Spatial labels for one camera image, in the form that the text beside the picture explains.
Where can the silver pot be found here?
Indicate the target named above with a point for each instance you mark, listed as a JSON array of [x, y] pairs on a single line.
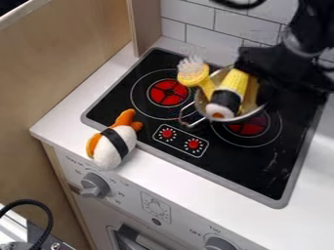
[[248, 112]]

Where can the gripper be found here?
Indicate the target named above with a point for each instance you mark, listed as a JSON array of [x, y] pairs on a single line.
[[282, 70]]

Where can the yellow dish brush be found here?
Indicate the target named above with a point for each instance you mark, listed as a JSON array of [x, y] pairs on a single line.
[[193, 74]]

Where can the orange plush shrimp sushi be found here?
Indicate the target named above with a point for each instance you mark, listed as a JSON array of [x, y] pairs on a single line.
[[114, 146]]

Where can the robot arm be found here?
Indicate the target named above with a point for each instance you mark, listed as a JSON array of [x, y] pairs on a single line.
[[313, 22]]

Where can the toy stove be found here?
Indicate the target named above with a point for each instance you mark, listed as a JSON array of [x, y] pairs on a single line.
[[143, 107]]

